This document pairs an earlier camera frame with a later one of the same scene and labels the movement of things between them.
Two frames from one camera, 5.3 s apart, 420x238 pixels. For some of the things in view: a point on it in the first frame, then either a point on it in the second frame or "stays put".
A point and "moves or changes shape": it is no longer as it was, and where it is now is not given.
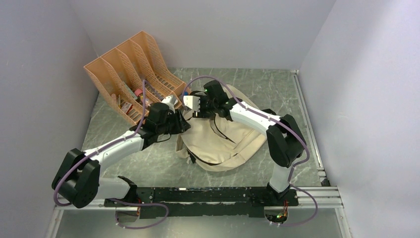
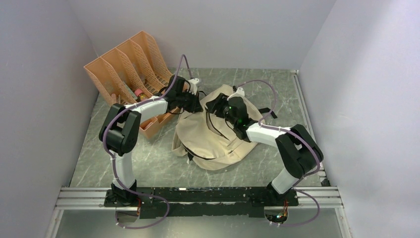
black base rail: (238, 201) stays put
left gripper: (181, 124) → (195, 106)
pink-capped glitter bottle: (139, 92) stays put
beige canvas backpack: (219, 144) moves or changes shape
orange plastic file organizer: (131, 78) stays put
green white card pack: (131, 90) stays put
